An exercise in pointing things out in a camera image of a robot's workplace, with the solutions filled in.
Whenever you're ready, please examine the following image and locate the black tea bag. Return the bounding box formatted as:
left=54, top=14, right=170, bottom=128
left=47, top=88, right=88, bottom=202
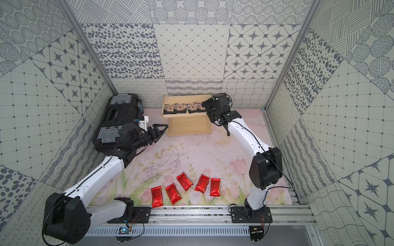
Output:
left=163, top=104, right=176, bottom=114
left=196, top=102, right=206, bottom=113
left=174, top=104, right=187, bottom=114
left=187, top=102, right=200, bottom=114

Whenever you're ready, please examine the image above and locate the red tea bag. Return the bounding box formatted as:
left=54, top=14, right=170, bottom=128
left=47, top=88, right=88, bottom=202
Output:
left=195, top=174, right=210, bottom=194
left=176, top=172, right=193, bottom=191
left=165, top=183, right=182, bottom=205
left=210, top=178, right=221, bottom=197
left=151, top=186, right=164, bottom=208

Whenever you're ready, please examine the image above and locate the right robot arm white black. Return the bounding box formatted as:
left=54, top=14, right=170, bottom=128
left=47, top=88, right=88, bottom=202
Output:
left=201, top=93, right=283, bottom=217

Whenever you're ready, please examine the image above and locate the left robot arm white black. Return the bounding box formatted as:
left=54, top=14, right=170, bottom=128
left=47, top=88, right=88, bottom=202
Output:
left=42, top=121, right=169, bottom=244

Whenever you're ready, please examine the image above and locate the light wooden shelf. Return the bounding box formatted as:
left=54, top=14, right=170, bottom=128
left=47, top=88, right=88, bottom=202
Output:
left=161, top=94, right=212, bottom=137

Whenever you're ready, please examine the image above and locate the black plastic toolbox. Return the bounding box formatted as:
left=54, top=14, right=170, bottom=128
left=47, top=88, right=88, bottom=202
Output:
left=92, top=93, right=145, bottom=155

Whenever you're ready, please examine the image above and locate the left green circuit board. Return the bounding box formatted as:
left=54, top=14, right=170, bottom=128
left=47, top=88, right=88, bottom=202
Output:
left=119, top=227, right=131, bottom=235

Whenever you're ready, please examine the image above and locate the right black circuit board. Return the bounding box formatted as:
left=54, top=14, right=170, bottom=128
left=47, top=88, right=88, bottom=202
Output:
left=249, top=226, right=265, bottom=243

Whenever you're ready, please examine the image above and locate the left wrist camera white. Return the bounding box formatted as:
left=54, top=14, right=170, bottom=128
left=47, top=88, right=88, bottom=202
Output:
left=138, top=116, right=149, bottom=131

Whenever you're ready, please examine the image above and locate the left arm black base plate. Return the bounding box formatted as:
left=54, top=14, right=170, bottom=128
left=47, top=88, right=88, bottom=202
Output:
left=107, top=207, right=152, bottom=224

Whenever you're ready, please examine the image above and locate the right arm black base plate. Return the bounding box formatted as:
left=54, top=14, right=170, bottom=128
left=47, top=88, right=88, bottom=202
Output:
left=229, top=206, right=273, bottom=223

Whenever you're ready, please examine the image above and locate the aluminium mounting rail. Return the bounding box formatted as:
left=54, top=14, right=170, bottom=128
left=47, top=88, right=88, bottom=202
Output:
left=62, top=204, right=318, bottom=227

